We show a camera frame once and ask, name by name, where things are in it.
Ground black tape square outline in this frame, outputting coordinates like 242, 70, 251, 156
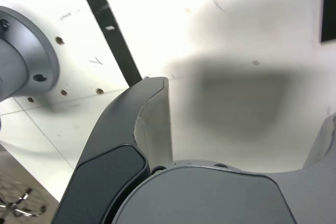
320, 0, 336, 44

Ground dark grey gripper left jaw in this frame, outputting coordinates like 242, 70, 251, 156
51, 76, 174, 224

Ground black tape strip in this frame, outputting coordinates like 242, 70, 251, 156
72, 0, 144, 88

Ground chrome chair base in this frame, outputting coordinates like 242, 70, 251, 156
0, 186, 48, 219

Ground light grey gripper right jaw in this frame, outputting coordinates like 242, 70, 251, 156
110, 112, 336, 224

